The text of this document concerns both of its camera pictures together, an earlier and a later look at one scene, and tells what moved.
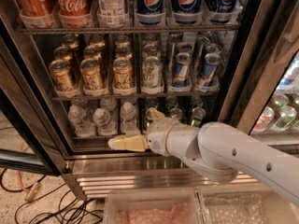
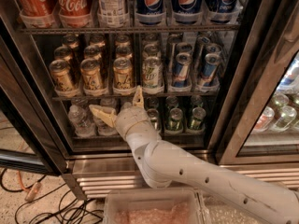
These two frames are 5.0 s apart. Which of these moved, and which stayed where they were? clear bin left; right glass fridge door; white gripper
Moved: white gripper
Stayed: clear bin left; right glass fridge door
